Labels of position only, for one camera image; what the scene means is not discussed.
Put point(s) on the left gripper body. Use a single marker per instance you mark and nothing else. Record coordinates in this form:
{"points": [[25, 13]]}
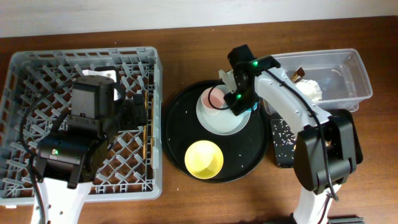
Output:
{"points": [[137, 109]]}

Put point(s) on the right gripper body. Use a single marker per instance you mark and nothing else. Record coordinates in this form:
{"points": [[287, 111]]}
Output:
{"points": [[236, 101]]}

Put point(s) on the wooden chopstick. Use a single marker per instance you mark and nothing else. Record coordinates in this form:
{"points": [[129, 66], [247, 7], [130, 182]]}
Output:
{"points": [[152, 133], [144, 148]]}

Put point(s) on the pink plastic cup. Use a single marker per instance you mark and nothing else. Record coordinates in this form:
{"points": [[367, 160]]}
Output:
{"points": [[212, 101]]}

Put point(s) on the grey round plate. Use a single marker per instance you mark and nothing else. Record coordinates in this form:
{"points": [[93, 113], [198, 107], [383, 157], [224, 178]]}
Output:
{"points": [[220, 122]]}

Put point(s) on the brown gold snack wrapper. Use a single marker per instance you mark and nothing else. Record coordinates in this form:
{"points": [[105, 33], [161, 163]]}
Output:
{"points": [[298, 75]]}

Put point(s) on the white tissue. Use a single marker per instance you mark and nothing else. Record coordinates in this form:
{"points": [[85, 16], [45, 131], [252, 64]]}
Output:
{"points": [[310, 88]]}

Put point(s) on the yellow bowl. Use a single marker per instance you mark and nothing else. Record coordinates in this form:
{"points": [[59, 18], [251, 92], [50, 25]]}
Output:
{"points": [[204, 159]]}

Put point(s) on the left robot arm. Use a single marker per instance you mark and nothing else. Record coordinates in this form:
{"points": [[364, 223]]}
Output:
{"points": [[64, 166]]}

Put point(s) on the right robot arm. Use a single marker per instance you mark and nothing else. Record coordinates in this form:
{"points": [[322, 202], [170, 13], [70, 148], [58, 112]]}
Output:
{"points": [[327, 150]]}

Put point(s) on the grey dishwasher rack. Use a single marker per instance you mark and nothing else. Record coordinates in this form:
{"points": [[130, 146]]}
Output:
{"points": [[124, 175]]}

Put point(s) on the black rectangular tray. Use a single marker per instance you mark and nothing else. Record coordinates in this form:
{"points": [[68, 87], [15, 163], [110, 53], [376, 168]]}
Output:
{"points": [[284, 140]]}

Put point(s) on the round black tray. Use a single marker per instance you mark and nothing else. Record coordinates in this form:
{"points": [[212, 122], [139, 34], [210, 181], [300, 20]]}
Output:
{"points": [[181, 128]]}

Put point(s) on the clear plastic bin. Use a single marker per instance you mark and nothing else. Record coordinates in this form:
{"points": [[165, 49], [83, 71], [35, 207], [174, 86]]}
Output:
{"points": [[340, 74]]}

